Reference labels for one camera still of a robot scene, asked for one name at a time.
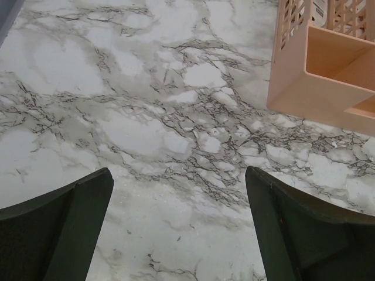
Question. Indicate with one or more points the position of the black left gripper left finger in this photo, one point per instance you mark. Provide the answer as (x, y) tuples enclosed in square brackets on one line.
[(53, 236)]

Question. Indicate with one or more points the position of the peach plastic desk organizer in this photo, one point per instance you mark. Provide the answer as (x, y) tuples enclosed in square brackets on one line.
[(325, 75)]

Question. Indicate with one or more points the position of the white oval label card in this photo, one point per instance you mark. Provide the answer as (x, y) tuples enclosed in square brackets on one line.
[(320, 11)]

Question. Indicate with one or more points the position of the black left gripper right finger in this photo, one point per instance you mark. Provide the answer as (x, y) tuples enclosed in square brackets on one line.
[(302, 237)]

